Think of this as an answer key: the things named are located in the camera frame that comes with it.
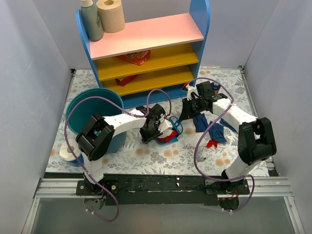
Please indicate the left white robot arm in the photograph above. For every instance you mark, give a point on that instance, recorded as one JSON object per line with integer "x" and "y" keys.
{"x": 96, "y": 136}

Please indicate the teal plastic bucket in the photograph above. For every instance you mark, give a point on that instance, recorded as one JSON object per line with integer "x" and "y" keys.
{"x": 95, "y": 106}

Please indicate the red box upper shelf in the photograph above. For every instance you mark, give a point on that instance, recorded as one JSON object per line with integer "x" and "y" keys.
{"x": 137, "y": 58}

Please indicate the red box lower shelf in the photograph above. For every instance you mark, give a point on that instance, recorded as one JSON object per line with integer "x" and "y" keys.
{"x": 125, "y": 80}

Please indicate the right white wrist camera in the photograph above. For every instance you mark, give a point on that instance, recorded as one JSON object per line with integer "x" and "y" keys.
{"x": 189, "y": 89}

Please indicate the floral table cloth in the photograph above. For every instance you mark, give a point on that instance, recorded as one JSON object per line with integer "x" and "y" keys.
{"x": 173, "y": 159}

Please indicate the dark blue paper scrap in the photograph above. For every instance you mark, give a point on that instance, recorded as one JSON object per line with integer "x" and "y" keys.
{"x": 200, "y": 123}
{"x": 216, "y": 132}

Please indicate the blue hand brush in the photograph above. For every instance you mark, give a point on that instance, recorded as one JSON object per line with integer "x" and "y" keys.
{"x": 177, "y": 126}

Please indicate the dark blue paper scrap right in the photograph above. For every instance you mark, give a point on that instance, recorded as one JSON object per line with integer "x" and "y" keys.
{"x": 216, "y": 132}

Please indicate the red paper scrap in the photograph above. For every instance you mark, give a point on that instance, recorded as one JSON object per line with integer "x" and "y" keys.
{"x": 212, "y": 143}
{"x": 168, "y": 138}

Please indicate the blue pink yellow shelf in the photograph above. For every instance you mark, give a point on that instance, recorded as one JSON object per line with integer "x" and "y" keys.
{"x": 176, "y": 43}

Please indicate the grey green bottle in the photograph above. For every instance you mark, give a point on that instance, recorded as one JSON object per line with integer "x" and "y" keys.
{"x": 91, "y": 20}

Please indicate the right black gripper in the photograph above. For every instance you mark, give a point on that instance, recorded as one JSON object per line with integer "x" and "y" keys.
{"x": 191, "y": 107}

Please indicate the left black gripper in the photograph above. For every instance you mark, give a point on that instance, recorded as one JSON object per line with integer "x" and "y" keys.
{"x": 151, "y": 133}

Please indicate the brown paper roll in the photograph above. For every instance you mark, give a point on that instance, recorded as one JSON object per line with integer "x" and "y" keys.
{"x": 111, "y": 15}

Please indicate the orange spray bottle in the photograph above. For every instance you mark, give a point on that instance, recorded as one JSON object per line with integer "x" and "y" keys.
{"x": 216, "y": 87}

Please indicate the red paper scrap right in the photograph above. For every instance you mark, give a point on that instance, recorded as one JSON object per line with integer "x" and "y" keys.
{"x": 212, "y": 143}

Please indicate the red box shelf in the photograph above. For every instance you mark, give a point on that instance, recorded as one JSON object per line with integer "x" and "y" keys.
{"x": 125, "y": 80}
{"x": 137, "y": 58}

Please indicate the white blue tape roll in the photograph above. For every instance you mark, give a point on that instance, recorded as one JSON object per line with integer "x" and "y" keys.
{"x": 66, "y": 154}

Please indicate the red paper scrap left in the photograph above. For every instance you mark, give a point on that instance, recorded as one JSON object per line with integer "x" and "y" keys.
{"x": 168, "y": 138}

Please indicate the aluminium frame rail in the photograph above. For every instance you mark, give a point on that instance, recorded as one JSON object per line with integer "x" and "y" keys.
{"x": 67, "y": 188}

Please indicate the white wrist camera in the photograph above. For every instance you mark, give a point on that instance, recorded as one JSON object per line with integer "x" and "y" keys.
{"x": 165, "y": 125}
{"x": 189, "y": 89}

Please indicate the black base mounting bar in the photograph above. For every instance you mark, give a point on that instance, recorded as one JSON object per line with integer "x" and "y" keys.
{"x": 169, "y": 189}

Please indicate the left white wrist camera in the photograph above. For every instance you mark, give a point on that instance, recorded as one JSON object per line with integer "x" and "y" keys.
{"x": 165, "y": 125}

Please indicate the dark blue paper scrap middle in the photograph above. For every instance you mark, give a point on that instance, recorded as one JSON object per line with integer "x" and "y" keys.
{"x": 200, "y": 123}

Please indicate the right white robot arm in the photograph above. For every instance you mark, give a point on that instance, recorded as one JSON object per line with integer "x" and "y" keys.
{"x": 256, "y": 140}

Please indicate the blue plastic dustpan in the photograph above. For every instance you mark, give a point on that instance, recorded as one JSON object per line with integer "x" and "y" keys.
{"x": 172, "y": 141}

